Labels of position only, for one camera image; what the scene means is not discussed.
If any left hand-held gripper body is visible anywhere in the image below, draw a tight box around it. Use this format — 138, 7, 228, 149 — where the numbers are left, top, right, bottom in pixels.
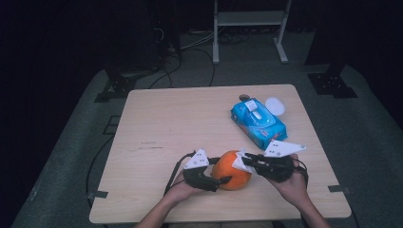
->
182, 148, 221, 193

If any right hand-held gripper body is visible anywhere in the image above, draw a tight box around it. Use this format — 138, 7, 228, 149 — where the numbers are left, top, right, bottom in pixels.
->
252, 140, 307, 183

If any orange plush toy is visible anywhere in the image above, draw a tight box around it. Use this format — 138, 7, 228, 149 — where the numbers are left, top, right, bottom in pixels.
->
210, 149, 253, 192

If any white wet wipe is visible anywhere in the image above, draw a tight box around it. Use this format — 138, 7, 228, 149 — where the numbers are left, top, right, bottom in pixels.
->
231, 148, 255, 175

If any blue wet wipes pack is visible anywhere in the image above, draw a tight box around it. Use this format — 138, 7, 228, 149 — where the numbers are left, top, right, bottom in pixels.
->
230, 97, 289, 152

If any person's left hand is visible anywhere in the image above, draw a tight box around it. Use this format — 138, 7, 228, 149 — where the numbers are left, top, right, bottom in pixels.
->
163, 172, 207, 207

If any person's right hand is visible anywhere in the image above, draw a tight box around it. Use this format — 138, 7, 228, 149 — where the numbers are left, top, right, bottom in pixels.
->
266, 153, 311, 211

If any white round lid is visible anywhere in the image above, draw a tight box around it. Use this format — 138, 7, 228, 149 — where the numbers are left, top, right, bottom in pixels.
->
264, 96, 286, 117

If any black tape strip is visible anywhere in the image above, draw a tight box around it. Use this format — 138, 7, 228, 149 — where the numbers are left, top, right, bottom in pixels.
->
327, 183, 353, 195
86, 190, 109, 200

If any dark floor plate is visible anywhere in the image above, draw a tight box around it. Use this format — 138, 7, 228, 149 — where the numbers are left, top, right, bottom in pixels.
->
102, 115, 123, 136

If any black stand with base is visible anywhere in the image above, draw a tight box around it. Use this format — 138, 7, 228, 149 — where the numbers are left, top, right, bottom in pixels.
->
93, 47, 161, 104
303, 0, 359, 100

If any white metal stand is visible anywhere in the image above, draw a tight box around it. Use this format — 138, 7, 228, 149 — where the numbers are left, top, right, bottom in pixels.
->
212, 0, 294, 66

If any left hand-held gripper cable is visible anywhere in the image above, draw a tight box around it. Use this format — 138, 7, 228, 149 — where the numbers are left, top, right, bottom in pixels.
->
163, 150, 198, 197

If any hand-held gripper cable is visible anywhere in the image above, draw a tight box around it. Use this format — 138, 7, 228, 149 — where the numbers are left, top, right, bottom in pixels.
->
292, 157, 311, 188
163, 150, 198, 197

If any right hand-held gripper cable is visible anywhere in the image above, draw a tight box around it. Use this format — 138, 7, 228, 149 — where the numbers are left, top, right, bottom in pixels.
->
292, 157, 311, 188

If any black floor cable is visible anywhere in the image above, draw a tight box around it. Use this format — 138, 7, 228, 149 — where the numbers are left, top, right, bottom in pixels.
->
85, 135, 116, 208
147, 47, 217, 90

